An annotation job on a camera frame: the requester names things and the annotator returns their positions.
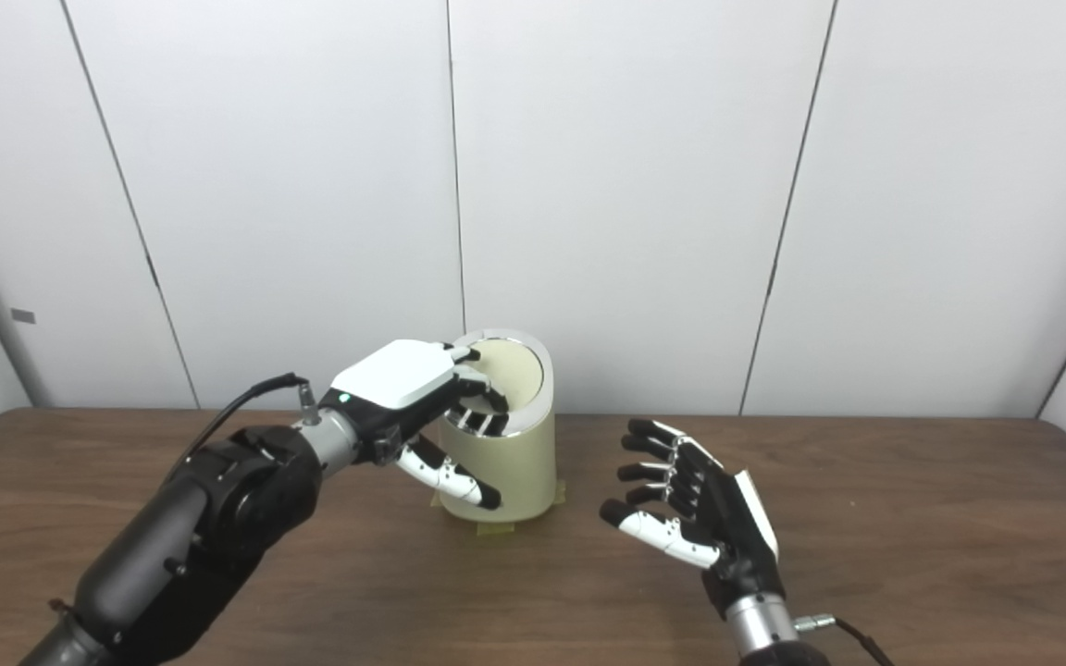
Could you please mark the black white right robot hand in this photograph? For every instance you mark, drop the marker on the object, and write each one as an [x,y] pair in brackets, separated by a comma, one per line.
[727,527]

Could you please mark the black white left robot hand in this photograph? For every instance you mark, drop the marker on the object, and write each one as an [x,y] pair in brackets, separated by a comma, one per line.
[394,375]

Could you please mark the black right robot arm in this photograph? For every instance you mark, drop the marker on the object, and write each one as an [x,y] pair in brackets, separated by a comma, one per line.
[764,634]

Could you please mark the grey wall tag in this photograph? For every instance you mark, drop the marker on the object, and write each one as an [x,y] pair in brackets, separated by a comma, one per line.
[23,315]

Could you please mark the cream round bin lid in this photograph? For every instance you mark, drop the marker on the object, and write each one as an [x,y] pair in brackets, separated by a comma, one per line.
[514,375]

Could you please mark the cream-colored bin body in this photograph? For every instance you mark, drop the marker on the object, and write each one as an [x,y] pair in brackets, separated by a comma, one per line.
[519,462]

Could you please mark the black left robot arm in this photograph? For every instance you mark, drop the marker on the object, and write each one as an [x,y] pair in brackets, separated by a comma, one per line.
[200,527]

